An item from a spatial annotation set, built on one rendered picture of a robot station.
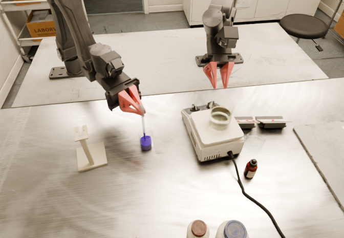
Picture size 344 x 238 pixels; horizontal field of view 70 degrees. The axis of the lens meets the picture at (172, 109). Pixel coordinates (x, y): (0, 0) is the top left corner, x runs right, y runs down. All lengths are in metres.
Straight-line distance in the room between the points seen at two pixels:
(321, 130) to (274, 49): 0.49
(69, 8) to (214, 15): 0.39
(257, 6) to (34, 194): 3.12
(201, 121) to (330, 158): 0.38
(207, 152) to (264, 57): 0.62
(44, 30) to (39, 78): 1.79
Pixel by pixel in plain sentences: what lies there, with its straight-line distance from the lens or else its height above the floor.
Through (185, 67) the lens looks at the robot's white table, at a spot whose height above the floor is 0.90.
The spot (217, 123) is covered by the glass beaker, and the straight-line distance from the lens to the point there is 0.66.
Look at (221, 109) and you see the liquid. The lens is 0.68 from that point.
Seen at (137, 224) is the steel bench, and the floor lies 0.90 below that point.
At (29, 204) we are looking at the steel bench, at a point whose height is 0.90.
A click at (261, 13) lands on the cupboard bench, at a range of 3.48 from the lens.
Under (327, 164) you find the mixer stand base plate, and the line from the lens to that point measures 0.83.
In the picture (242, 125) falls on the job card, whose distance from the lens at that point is 0.81.
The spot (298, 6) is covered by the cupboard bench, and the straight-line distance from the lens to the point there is 3.69.
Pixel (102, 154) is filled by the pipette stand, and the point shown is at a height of 0.91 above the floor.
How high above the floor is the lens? 1.51
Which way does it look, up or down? 45 degrees down
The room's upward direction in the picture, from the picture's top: straight up
